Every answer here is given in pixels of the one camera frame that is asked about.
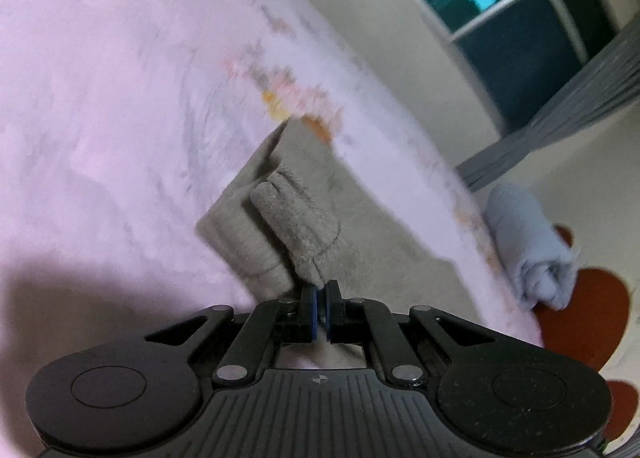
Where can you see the pink floral bed sheet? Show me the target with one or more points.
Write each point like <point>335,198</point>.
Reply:
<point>100,88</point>

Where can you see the grey curtain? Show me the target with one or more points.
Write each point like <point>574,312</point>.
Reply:
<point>560,113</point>

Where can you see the beige pants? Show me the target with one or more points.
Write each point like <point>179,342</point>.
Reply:
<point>365,218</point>

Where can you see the orange headboard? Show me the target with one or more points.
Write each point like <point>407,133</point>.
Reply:
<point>595,318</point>

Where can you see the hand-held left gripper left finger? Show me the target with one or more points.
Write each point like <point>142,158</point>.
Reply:
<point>312,312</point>

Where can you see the window with white frame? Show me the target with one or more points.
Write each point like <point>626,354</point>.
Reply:
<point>510,3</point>

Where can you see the rolled light blue blanket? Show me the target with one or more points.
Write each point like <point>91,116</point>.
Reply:
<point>530,248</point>

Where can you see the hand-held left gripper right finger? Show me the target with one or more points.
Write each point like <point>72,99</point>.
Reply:
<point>328,312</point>

